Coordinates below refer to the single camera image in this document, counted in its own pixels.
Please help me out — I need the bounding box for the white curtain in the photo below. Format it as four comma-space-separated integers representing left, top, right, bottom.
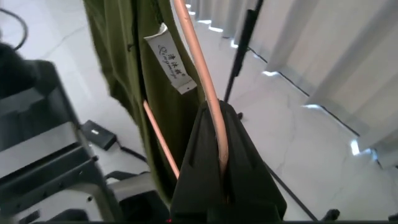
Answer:
185, 0, 398, 170

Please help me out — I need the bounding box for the black power adapter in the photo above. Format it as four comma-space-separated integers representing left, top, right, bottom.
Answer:
80, 119, 118, 151

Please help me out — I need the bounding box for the green printed shirt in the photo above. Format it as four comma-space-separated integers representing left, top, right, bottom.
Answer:
83, 0, 206, 205

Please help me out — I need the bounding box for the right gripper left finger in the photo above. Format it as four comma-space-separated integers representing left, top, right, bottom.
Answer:
170, 101, 226, 224

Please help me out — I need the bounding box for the pink clothes hanger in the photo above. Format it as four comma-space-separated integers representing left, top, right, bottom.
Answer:
142, 0, 229, 200

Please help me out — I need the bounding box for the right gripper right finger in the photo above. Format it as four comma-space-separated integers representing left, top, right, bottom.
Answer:
221, 100, 287, 224

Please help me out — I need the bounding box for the black clothes rack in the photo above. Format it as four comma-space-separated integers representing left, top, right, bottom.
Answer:
223, 0, 398, 222

